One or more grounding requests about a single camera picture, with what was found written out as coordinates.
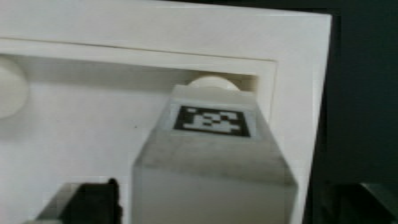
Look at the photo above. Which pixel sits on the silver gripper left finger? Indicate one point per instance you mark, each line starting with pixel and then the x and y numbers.
pixel 83 204

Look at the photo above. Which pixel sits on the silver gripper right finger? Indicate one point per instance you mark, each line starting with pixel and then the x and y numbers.
pixel 359 203

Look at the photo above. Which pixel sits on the white table leg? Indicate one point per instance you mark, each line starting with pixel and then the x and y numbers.
pixel 211 177

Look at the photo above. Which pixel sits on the white square table top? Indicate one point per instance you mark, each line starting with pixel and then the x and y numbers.
pixel 96 54

